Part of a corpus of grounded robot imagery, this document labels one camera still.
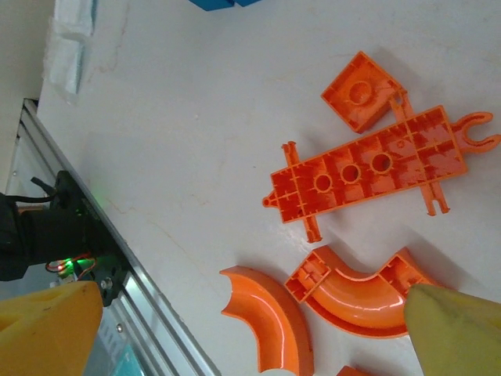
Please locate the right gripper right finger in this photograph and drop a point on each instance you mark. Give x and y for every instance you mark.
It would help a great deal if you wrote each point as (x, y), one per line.
(458, 337)

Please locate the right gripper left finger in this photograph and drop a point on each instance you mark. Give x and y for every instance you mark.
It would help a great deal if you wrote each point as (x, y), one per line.
(43, 333)

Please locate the small orange lego brick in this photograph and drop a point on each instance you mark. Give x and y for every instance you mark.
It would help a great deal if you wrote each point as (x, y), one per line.
(356, 371)

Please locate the orange U-bend track piece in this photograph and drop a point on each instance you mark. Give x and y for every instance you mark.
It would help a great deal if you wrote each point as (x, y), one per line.
(352, 305)

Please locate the orange lego chassis plate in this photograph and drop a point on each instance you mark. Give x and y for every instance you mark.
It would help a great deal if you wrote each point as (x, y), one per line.
(372, 172)

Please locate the orange quarter-curve track piece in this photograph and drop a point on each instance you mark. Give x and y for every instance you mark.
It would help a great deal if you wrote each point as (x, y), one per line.
(270, 313)

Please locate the orange square lego brick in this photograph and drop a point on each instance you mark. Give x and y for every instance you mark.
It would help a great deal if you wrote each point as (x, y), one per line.
(356, 94)

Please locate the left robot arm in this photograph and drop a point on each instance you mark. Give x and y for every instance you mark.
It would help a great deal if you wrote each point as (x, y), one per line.
(39, 235)

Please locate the blue-white printed packet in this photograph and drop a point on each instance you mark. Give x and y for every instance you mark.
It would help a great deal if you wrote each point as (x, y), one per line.
(125, 356)

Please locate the mint green zipper pouch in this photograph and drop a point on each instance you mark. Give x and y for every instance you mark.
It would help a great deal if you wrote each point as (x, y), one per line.
(70, 39)

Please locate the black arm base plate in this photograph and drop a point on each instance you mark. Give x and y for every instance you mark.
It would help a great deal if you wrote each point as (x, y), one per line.
(111, 254)

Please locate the long aluminium base rail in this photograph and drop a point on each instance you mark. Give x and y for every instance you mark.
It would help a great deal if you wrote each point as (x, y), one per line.
(156, 297)

